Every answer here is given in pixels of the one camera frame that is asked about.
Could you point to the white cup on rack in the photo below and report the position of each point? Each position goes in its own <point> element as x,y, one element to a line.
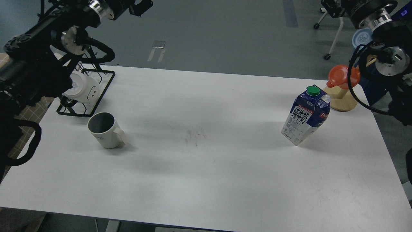
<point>84,88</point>

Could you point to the black wire cup rack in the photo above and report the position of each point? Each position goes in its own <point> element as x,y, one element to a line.
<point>69,107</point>

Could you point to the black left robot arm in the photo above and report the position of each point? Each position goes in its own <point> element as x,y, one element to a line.
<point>41,62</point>

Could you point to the orange plastic cup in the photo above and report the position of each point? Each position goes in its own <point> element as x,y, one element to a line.
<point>338,76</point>

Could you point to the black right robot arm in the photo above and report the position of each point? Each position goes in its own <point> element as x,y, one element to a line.
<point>387,58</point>

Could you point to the wooden cup tree stand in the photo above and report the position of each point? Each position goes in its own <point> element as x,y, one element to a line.
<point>342,100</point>

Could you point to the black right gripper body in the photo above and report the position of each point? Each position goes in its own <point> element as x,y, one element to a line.
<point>362,13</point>

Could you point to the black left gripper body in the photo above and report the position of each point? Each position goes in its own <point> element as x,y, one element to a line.
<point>135,7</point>

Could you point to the beige checkered cloth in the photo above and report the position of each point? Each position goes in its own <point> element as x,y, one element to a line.
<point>35,114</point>

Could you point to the light blue plastic cup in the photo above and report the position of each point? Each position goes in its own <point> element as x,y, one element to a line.
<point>361,36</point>

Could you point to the white ceramic mug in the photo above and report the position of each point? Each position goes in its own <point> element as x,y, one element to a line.
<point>105,128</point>

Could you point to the blue white milk carton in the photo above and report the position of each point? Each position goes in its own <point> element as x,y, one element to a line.
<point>309,111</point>

